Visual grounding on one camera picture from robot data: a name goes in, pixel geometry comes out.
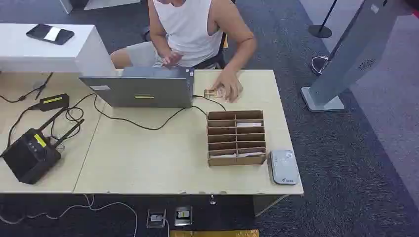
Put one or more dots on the person's right hand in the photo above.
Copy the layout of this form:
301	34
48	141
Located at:
171	59

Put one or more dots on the white side table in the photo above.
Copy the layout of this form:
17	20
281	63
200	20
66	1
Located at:
49	49

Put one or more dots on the person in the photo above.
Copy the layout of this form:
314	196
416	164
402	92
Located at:
188	29

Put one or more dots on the person's left hand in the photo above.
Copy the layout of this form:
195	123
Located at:
230	85

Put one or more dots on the white card in box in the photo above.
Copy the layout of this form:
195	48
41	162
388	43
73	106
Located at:
248	124
222	156
251	153

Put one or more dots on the grey laptop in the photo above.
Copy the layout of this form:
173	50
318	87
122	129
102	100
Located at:
147	90

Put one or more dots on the yellow floor mat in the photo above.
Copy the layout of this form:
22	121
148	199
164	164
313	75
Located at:
214	233

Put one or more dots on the grey floor-standing kiosk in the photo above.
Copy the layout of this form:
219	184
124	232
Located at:
350	55

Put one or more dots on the card with printed face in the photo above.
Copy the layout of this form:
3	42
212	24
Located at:
212	93

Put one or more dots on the wooden card sorting box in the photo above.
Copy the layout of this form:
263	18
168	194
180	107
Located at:
235	139

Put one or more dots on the black stanchion post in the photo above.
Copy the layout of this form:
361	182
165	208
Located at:
322	26

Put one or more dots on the black router with antennas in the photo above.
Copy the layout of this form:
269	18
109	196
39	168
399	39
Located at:
32	153

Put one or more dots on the black power adapter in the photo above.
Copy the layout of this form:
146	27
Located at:
54	101

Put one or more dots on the grey card reader device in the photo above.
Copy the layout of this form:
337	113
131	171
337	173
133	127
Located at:
283	166

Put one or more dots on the silver-rimmed stanchion base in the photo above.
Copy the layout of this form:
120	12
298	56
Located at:
318	64

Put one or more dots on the floor power socket box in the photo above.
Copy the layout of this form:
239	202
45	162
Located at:
156	218
183	216

